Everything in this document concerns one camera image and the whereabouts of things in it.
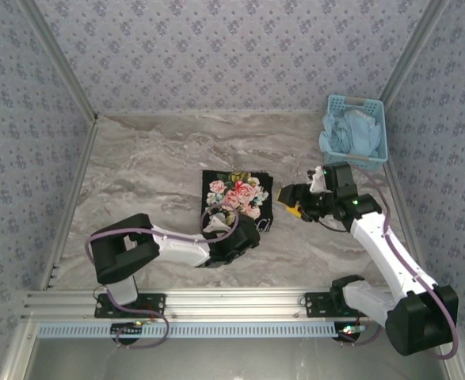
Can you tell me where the black floral print t-shirt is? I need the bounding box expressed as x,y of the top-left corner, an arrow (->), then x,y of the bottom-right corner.
200,169 -> 275,235

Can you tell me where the light blue t-shirt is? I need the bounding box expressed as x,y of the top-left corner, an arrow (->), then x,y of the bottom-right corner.
318,109 -> 383,158

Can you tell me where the light blue plastic basket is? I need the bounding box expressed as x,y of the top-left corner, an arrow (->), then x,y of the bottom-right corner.
322,94 -> 389,164

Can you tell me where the grey metal lower panel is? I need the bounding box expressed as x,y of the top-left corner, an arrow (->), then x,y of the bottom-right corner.
24,336 -> 449,380

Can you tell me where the small black circuit board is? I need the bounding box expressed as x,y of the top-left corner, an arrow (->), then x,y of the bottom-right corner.
336,322 -> 366,342
110,322 -> 144,338

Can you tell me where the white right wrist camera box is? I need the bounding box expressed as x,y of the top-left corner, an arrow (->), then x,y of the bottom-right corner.
307,165 -> 329,194

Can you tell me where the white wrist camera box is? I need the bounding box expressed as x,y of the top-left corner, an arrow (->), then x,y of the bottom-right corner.
307,165 -> 329,194
201,213 -> 228,241

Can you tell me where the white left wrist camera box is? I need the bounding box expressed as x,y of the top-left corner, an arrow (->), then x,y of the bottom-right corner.
201,213 -> 228,241

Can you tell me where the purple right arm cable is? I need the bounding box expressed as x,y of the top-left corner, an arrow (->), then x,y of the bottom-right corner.
352,163 -> 461,360

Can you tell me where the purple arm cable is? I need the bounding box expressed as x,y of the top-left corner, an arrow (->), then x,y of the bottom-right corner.
84,203 -> 240,312
352,163 -> 461,360

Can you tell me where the aluminium table side rail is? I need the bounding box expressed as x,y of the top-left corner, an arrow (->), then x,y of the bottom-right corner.
382,161 -> 432,289
40,116 -> 101,291

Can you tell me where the aluminium mounting rail beam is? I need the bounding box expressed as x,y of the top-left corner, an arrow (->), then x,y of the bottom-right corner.
21,287 -> 453,320

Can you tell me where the light blue slotted cable duct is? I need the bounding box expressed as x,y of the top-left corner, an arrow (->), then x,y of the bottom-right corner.
37,321 -> 337,340

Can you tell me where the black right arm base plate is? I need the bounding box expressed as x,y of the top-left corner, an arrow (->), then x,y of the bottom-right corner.
303,291 -> 378,318

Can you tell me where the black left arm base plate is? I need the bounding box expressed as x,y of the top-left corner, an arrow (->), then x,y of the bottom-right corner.
93,292 -> 166,319

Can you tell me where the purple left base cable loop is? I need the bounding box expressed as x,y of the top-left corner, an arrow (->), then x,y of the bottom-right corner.
114,306 -> 170,350

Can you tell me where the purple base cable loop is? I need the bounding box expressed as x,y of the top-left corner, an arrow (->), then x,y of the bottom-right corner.
114,306 -> 170,350
339,316 -> 388,348

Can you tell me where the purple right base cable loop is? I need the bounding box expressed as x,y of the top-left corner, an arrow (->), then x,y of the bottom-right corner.
339,316 -> 388,348

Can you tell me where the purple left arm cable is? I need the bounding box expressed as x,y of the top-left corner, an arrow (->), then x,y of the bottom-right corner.
84,203 -> 240,312

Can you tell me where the aluminium corner post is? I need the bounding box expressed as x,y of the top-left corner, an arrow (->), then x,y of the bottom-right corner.
17,0 -> 101,122
377,0 -> 452,108

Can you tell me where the aluminium frame leg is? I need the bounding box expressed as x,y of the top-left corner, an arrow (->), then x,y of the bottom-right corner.
448,319 -> 465,380
0,319 -> 40,380

